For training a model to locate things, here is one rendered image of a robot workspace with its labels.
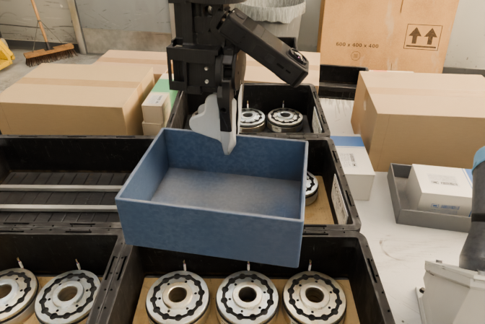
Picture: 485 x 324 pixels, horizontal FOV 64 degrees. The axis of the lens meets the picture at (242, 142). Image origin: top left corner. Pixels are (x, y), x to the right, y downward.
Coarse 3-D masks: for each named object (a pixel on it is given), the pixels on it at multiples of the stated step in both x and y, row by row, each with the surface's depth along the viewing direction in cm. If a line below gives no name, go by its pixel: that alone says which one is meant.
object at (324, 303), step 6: (312, 282) 64; (306, 288) 63; (312, 288) 64; (318, 288) 64; (324, 288) 63; (300, 294) 62; (324, 294) 62; (306, 300) 62; (324, 300) 62; (306, 306) 61; (312, 306) 61; (318, 306) 61; (324, 306) 61
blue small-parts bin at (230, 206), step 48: (192, 144) 54; (240, 144) 52; (288, 144) 51; (144, 192) 48; (192, 192) 52; (240, 192) 52; (288, 192) 52; (144, 240) 44; (192, 240) 42; (240, 240) 41; (288, 240) 40
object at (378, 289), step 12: (360, 240) 64; (120, 264) 60; (372, 264) 60; (120, 276) 60; (372, 276) 58; (120, 288) 57; (372, 288) 57; (108, 300) 55; (384, 300) 55; (108, 312) 53; (384, 312) 53
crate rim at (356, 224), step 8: (272, 136) 91; (280, 136) 91; (288, 136) 91; (296, 136) 91; (304, 136) 91; (312, 136) 91; (320, 136) 91; (328, 144) 88; (336, 152) 85; (336, 160) 83; (336, 168) 80; (344, 176) 78; (344, 184) 76; (344, 192) 74; (352, 200) 72; (352, 208) 70; (352, 216) 68; (304, 224) 67; (312, 224) 67; (320, 224) 67; (328, 224) 67; (336, 224) 67; (344, 224) 67; (352, 224) 67; (360, 224) 67
